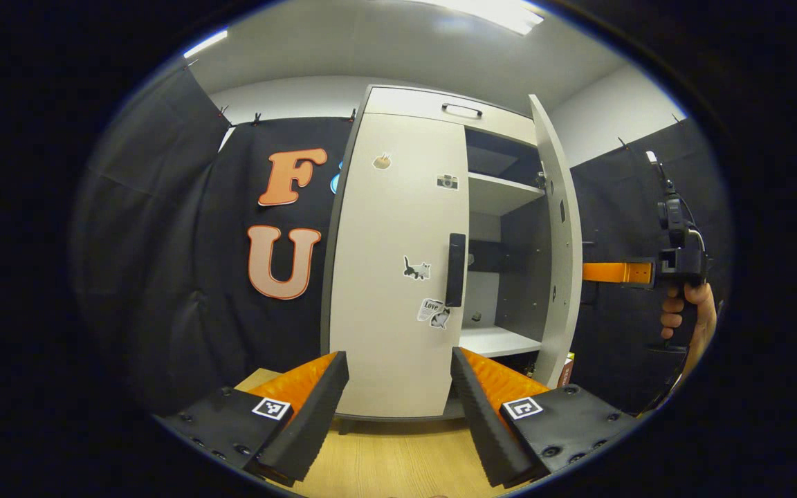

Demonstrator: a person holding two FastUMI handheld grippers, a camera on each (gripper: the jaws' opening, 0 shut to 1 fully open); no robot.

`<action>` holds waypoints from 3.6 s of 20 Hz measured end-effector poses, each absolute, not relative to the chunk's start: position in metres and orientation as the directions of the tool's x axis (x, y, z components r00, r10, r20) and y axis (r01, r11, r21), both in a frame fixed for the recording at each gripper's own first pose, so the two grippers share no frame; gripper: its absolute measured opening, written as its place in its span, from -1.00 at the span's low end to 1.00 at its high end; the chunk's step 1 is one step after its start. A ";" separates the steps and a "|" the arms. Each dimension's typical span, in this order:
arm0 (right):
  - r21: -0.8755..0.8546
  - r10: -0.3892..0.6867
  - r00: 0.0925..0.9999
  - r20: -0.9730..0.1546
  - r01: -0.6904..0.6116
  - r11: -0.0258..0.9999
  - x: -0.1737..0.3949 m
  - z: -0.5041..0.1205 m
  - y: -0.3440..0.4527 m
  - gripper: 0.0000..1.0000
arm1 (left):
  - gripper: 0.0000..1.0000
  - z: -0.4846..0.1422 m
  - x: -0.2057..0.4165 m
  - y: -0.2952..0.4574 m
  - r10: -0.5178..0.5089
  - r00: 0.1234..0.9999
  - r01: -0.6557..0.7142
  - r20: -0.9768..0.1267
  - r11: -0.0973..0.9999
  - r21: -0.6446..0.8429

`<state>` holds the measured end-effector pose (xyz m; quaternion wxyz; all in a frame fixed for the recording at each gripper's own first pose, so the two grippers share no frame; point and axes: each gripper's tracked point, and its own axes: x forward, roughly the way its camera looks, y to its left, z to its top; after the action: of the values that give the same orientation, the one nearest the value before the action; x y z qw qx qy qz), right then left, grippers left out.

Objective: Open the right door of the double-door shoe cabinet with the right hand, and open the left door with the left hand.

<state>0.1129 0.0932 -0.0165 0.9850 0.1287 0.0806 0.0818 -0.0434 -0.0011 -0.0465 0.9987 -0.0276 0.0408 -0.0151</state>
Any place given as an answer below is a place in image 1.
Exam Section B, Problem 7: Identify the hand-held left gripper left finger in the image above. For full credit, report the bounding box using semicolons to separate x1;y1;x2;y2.
153;351;350;488

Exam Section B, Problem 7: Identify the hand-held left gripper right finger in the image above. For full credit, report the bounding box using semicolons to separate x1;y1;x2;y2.
451;346;648;488

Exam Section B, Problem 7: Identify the grey cabinet door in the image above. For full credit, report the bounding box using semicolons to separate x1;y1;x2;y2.
329;113;470;419
527;94;583;388

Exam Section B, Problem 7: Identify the grey double-door shoe cabinet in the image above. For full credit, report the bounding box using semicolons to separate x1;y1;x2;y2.
320;84;583;424

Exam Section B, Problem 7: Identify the black door handle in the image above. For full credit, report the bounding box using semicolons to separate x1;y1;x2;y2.
445;233;467;308

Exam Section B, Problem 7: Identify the white cabinet shelf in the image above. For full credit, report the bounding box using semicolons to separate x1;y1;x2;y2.
459;325;543;358
468;172;546;216

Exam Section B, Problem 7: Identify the grey cabinet drawer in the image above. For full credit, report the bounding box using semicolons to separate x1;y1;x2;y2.
364;86;538;146

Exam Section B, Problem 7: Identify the black backdrop cloth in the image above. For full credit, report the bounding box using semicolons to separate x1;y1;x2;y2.
194;116;358;395
568;118;735;416
70;59;232;416

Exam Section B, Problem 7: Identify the large ceiling light panel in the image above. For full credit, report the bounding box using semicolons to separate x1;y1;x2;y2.
433;0;544;35

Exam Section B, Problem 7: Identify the narrow ceiling light strip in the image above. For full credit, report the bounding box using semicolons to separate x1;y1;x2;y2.
183;29;229;59

